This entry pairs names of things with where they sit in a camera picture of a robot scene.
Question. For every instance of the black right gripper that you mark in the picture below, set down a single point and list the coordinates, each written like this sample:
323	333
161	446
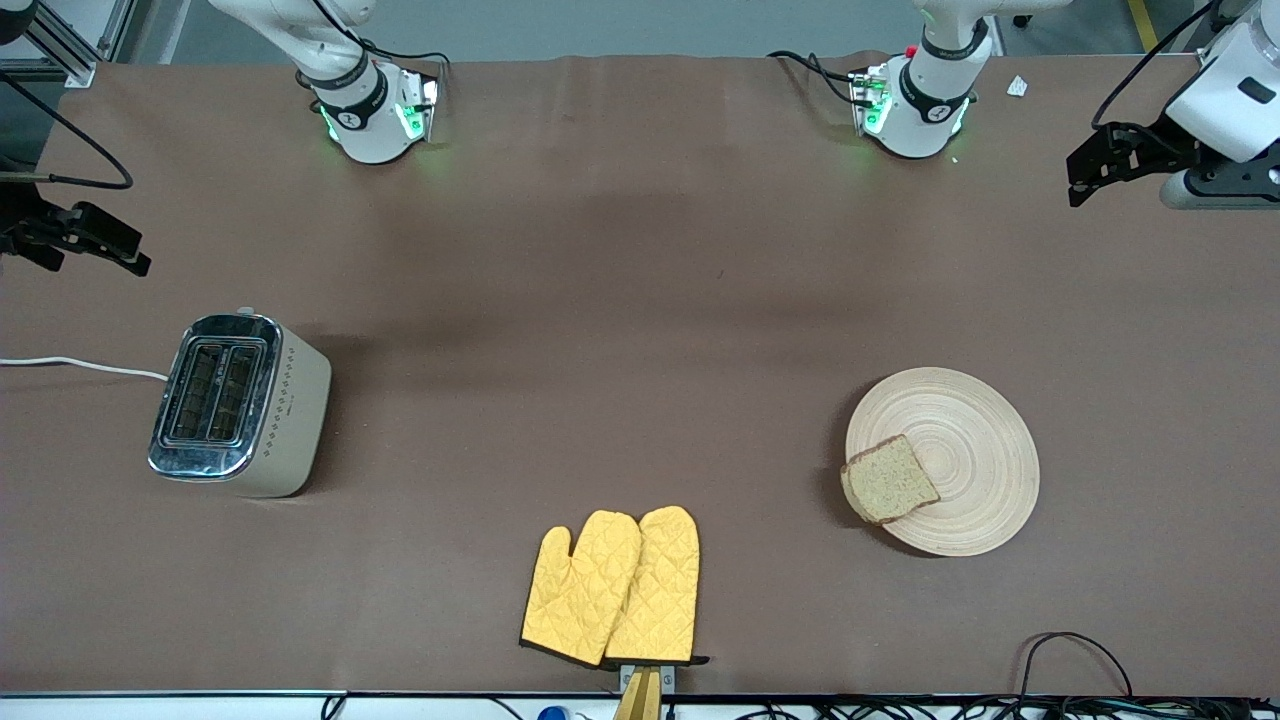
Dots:
22	214

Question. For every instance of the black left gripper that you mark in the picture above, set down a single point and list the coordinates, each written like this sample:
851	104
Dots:
1163	141

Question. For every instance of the round wooden plate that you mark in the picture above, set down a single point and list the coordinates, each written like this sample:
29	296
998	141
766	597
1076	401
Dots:
975	450

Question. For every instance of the brown toast slice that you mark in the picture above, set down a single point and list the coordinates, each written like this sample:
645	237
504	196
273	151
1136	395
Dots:
890	482

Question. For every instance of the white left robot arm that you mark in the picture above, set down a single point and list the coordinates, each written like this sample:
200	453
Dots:
925	110

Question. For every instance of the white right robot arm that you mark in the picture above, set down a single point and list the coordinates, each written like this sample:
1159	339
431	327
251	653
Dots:
365	120

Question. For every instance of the small white paper scrap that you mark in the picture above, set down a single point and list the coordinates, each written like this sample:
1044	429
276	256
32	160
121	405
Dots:
1017	86

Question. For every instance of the cream and chrome toaster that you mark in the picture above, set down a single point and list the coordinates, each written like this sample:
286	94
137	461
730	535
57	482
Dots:
280	410

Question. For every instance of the brown table cover sheet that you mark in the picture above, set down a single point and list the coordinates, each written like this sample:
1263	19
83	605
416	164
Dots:
640	200

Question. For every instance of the yellow quilted oven mitt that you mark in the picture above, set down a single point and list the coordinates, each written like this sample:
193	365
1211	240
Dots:
665	590
575	600

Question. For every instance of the white table edge rail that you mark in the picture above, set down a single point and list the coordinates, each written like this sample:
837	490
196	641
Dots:
150	705

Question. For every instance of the yellow wedge with metal bracket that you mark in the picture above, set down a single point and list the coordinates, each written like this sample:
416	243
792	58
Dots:
640	695

